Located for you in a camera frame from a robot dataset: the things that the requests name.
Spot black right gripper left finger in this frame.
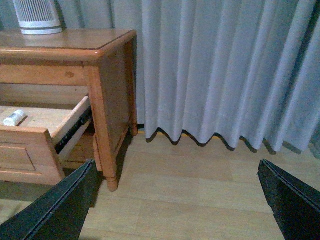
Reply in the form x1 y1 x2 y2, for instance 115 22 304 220
0 159 98 240

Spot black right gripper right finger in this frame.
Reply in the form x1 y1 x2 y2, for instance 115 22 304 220
257 159 320 240

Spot wooden nightstand drawer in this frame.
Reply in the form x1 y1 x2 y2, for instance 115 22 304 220
0 96 93 185

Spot grey-green curtain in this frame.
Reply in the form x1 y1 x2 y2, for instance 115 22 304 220
0 0 320 161

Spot wooden nightstand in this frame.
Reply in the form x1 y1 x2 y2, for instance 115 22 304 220
0 29 138 192

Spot white ribbed air purifier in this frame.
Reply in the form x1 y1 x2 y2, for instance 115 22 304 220
13 0 63 36

